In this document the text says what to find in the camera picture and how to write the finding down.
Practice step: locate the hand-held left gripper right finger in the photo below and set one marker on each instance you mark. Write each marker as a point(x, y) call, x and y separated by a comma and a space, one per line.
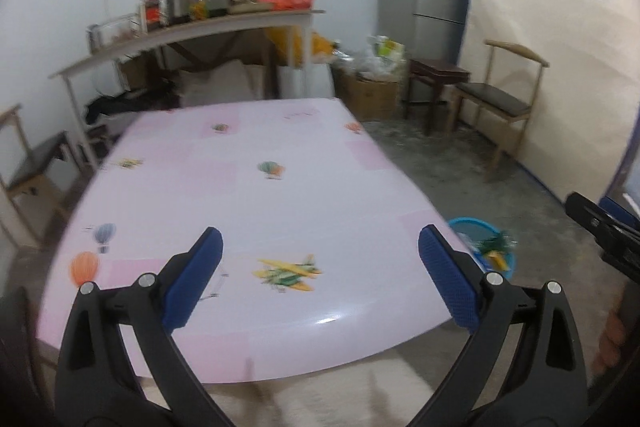
point(450, 277)

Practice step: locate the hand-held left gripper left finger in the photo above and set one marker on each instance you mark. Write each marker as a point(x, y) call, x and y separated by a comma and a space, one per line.
point(195, 277)

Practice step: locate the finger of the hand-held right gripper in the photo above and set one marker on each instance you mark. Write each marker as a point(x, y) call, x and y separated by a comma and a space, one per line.
point(590, 217)
point(614, 206)

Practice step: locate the blue plastic basket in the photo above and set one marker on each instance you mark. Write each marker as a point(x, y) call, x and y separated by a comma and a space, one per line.
point(470, 229)

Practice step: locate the person's right hand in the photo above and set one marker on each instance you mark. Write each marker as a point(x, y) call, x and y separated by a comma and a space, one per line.
point(611, 347)

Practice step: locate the beige mattress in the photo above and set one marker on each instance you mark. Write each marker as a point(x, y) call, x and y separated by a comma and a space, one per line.
point(555, 47)

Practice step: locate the person's fuzzy beige clothing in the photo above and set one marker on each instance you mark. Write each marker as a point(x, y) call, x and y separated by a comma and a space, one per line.
point(325, 397)

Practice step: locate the black cloth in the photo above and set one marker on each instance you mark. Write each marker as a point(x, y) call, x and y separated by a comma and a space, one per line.
point(125, 107)

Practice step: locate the white sack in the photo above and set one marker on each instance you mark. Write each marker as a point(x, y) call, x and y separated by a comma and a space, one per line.
point(220, 82)

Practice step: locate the dark wooden stool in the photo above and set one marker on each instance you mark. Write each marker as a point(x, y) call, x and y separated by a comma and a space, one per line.
point(435, 74)

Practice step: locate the white boards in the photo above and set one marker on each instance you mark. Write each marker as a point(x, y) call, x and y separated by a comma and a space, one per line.
point(305, 82)

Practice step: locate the pile of plastic bags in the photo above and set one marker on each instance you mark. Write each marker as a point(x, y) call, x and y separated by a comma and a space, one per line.
point(370, 57)

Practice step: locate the long wooden side table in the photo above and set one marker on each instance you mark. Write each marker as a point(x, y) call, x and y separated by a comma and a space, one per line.
point(200, 29)

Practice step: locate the yellow plastic bag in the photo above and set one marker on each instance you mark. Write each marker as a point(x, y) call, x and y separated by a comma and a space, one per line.
point(320, 47)

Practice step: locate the red jar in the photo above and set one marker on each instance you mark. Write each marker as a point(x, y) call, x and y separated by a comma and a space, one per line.
point(151, 12)

